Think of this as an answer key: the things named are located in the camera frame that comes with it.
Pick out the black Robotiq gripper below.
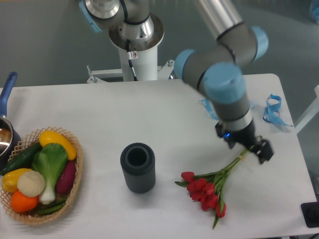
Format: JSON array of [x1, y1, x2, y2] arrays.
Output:
[[215, 120, 274, 164]]

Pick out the red tulip bouquet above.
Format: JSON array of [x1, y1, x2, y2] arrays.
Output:
[[175, 149, 249, 229]]

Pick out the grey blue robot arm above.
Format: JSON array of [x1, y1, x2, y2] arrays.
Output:
[[79, 0, 274, 163]]

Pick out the blue ribbon strip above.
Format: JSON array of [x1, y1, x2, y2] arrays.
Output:
[[199, 98, 219, 120]]

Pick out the black device at edge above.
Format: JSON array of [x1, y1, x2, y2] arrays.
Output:
[[301, 202, 319, 228]]

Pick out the dark grey ribbed vase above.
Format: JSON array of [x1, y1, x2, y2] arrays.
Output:
[[120, 142, 156, 194]]

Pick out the purple sweet potato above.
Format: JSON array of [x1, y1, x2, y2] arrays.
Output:
[[56, 160, 76, 194]]

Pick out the green bok choy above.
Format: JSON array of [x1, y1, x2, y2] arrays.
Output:
[[32, 143, 68, 205]]

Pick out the green bean pods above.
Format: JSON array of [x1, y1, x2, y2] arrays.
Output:
[[36, 198, 67, 216]]

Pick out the white garlic bulb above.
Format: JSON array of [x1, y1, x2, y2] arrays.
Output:
[[17, 170, 45, 197]]

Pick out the dark green cucumber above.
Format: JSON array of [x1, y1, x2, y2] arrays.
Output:
[[0, 142, 42, 176]]

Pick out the woven wicker basket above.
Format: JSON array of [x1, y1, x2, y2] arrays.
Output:
[[0, 127, 83, 225]]

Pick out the orange fruit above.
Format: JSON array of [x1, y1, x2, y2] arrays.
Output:
[[10, 191, 38, 213]]

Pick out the yellow bell pepper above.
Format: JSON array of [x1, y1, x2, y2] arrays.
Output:
[[2, 168, 31, 193]]

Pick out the white frame at right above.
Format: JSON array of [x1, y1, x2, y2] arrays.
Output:
[[295, 85, 319, 134]]

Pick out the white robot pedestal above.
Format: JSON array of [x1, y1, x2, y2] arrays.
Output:
[[87, 13, 175, 83]]

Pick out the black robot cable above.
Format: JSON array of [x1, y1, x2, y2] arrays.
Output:
[[125, 39, 139, 82]]

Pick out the blue handled saucepan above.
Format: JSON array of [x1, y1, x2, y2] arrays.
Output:
[[0, 72, 21, 170]]

